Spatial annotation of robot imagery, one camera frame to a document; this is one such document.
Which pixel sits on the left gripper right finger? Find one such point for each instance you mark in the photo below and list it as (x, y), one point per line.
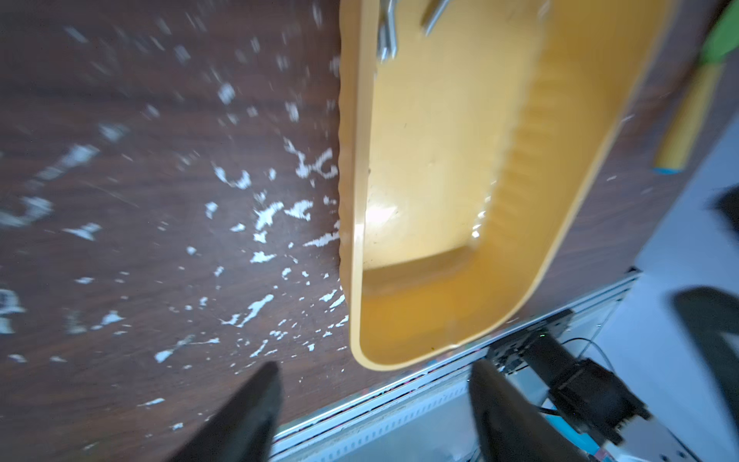
(509, 428)

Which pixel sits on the yellow plastic storage box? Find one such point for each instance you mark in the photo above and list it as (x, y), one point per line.
(464, 160)

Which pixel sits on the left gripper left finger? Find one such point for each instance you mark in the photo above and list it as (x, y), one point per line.
(244, 428)

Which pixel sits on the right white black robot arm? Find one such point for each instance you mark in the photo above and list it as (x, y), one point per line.
(674, 339)

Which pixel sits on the green yellow toy trowel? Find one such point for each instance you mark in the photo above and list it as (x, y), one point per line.
(678, 143)

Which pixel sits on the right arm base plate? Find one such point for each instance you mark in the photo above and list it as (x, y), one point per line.
(525, 341)

